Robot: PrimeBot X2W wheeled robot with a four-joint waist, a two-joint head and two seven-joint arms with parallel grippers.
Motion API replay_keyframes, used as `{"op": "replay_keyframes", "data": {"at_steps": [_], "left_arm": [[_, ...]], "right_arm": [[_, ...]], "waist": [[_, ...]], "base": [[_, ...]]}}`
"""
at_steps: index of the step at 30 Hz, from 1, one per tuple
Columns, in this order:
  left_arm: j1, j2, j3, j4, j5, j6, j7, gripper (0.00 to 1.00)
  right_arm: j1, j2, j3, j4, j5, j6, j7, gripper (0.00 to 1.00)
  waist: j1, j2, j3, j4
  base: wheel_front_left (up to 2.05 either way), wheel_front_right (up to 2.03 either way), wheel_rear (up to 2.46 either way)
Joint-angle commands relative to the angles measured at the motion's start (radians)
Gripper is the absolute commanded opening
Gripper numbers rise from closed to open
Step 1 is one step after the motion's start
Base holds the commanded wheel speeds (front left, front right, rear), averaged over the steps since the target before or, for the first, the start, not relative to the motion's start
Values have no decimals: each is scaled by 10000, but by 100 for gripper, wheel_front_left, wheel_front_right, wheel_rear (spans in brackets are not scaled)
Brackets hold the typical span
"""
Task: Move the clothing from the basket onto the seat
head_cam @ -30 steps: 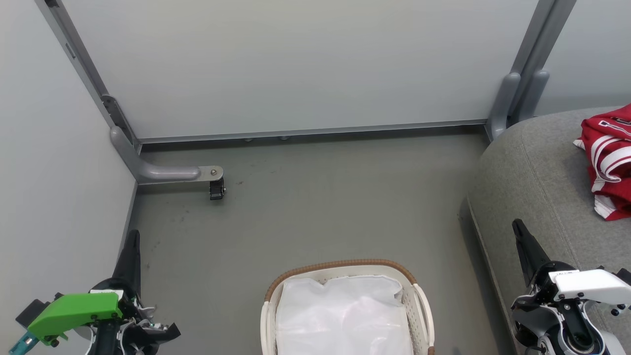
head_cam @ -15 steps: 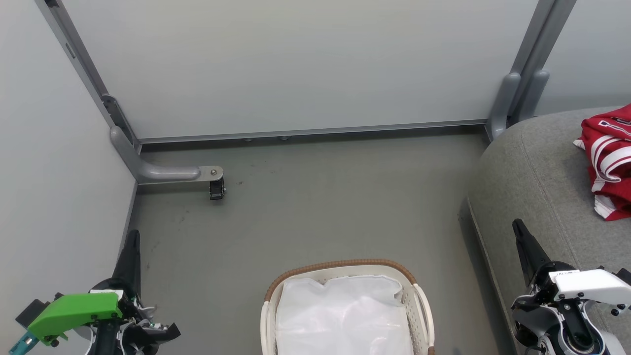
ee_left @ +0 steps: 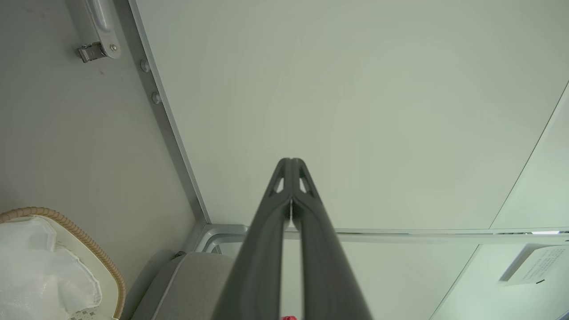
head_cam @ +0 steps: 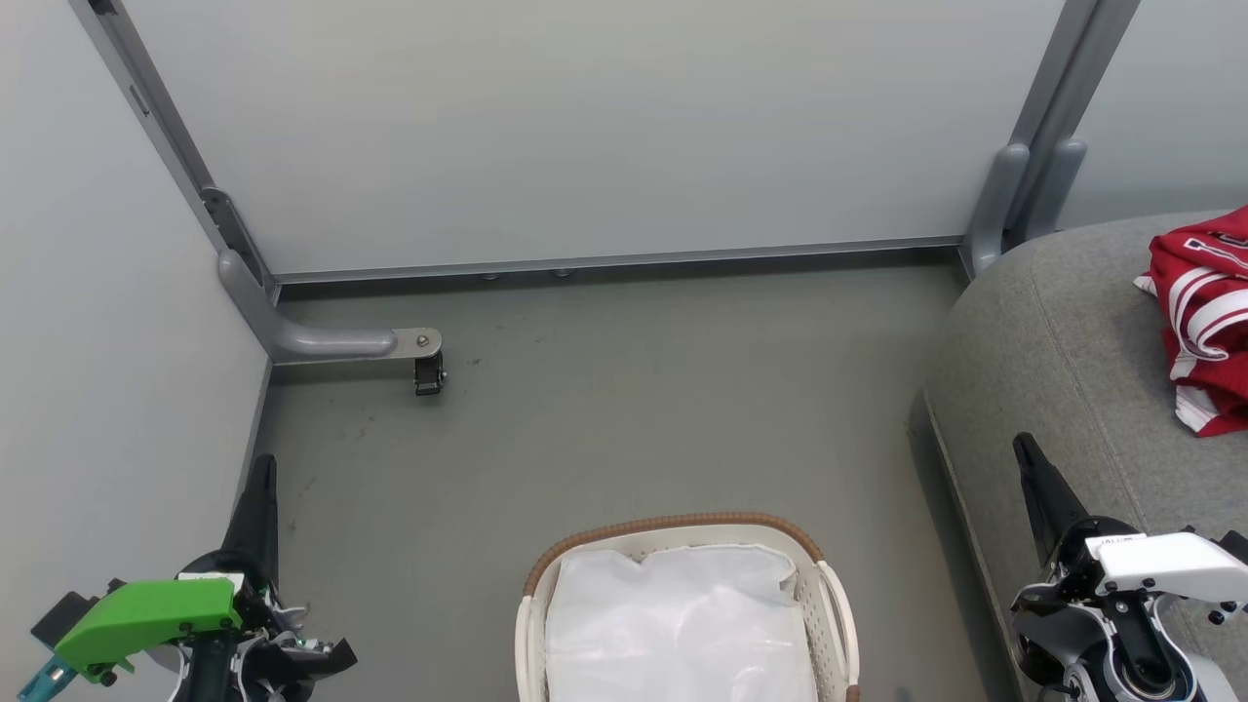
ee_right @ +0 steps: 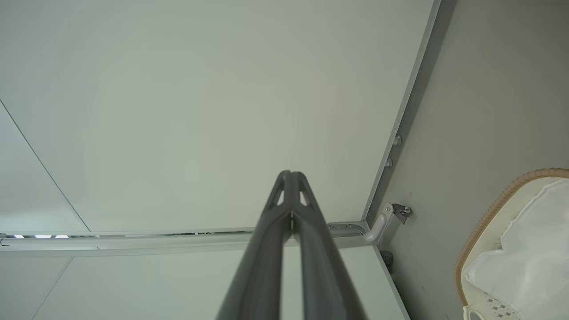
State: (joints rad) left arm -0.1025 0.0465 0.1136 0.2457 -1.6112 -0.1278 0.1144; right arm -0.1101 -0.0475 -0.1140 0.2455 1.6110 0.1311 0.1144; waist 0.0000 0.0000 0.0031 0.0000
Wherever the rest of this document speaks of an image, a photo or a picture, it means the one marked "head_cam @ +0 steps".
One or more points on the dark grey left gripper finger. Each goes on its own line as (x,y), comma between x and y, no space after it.
(255,517)

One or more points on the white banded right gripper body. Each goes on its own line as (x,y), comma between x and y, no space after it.
(1170,565)

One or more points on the grey metal partition bottom rail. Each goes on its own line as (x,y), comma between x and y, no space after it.
(624,259)

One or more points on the grey double partition post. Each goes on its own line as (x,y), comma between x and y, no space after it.
(1014,185)

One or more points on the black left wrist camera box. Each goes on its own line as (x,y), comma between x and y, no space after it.
(63,612)

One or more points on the white basket liner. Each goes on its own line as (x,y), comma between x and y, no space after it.
(682,624)

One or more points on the grey partition post with foot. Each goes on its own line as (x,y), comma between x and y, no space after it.
(322,342)

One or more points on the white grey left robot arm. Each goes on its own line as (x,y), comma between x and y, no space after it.
(210,682)

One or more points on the white basket with brown rim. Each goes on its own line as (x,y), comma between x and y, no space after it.
(831,624)

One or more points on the red white sports jersey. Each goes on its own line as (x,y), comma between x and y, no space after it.
(1209,312)

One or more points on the grey fabric sofa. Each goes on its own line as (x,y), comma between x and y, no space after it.
(1072,341)

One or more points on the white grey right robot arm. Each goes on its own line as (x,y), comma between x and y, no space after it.
(1146,681)

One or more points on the small black caster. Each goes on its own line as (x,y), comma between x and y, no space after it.
(429,374)

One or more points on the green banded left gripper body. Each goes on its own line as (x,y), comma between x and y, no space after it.
(136,614)

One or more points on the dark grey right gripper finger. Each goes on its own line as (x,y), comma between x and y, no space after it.
(1048,497)

